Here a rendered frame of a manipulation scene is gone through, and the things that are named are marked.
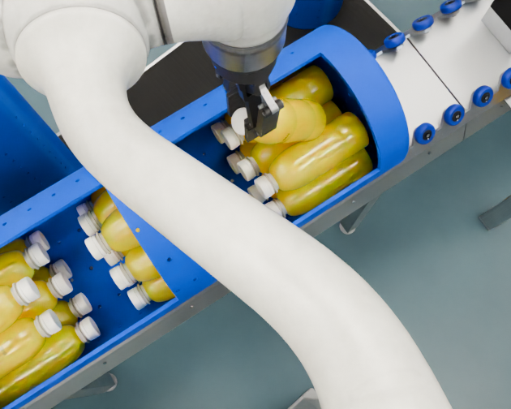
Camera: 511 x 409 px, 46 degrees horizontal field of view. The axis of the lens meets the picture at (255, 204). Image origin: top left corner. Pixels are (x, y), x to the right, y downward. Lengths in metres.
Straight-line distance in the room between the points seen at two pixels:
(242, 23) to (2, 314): 0.62
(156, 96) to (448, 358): 1.35
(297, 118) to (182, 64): 1.33
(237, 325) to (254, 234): 1.74
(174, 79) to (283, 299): 1.88
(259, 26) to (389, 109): 0.48
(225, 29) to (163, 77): 1.68
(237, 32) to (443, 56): 0.90
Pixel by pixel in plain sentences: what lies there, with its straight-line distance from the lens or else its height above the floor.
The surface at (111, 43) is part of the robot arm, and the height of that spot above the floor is 1.69.
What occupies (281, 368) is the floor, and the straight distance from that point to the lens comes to 2.10.
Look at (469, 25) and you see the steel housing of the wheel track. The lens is 1.45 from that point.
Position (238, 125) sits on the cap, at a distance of 0.86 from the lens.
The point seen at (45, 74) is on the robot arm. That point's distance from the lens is 0.49.
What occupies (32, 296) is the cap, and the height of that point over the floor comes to 1.17.
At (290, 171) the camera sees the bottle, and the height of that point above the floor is 1.14.
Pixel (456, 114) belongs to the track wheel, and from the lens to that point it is 1.29.
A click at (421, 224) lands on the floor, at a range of 2.23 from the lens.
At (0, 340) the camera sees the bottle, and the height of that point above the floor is 1.14.
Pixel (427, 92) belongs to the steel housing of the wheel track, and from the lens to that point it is 1.34.
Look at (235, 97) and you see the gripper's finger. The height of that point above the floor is 1.35.
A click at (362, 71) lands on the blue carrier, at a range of 0.99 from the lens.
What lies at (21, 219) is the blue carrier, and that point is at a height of 1.21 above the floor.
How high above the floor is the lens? 2.09
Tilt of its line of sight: 75 degrees down
